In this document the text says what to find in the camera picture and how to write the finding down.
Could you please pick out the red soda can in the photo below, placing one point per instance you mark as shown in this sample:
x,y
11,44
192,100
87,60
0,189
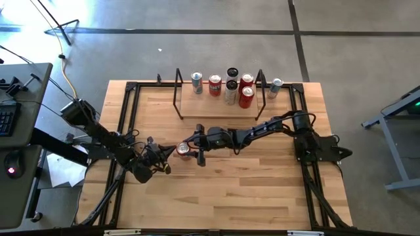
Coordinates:
x,y
246,79
246,100

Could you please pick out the red-orange soda can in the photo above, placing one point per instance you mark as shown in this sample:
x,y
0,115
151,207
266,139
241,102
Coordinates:
x,y
182,149

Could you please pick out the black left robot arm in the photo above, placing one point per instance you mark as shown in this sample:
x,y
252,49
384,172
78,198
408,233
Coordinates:
x,y
98,134

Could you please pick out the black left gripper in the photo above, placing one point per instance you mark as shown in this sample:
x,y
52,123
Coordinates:
x,y
155,152

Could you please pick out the black desk clamp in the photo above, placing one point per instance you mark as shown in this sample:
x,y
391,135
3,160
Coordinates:
x,y
14,86

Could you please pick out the white paper sheet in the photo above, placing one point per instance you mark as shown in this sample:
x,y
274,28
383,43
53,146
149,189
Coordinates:
x,y
62,170

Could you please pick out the silver metal bracket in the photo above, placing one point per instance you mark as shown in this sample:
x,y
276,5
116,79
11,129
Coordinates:
x,y
121,232
305,233

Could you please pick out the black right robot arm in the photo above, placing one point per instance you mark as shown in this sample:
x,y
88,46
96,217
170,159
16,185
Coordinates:
x,y
262,131

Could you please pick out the black keyboard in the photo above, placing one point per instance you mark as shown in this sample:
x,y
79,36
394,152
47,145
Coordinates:
x,y
8,119

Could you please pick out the grey metal table frame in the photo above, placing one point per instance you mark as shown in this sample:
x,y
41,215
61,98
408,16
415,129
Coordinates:
x,y
392,144

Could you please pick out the yellow tag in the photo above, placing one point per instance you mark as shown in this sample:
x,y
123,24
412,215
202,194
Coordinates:
x,y
168,168

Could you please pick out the black aluminium table frame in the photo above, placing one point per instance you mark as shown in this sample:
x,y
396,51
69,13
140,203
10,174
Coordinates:
x,y
299,88

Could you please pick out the white slim beverage can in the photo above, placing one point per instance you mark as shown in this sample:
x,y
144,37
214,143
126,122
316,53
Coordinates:
x,y
230,96
232,72

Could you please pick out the blue silver energy drink can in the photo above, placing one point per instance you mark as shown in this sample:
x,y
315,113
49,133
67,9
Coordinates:
x,y
197,84
275,89

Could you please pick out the orange Fanta soda can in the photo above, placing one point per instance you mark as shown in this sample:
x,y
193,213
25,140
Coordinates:
x,y
215,88

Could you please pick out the grey desk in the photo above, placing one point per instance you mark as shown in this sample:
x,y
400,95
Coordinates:
x,y
19,203

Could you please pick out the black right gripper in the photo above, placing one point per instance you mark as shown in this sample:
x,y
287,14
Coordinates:
x,y
216,139

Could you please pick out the black device with green light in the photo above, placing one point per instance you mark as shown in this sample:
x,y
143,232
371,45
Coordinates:
x,y
415,106

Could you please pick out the black computer mouse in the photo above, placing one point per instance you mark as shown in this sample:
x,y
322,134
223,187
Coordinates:
x,y
13,164

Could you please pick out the black tripod stand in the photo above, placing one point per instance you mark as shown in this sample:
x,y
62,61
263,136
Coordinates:
x,y
67,39

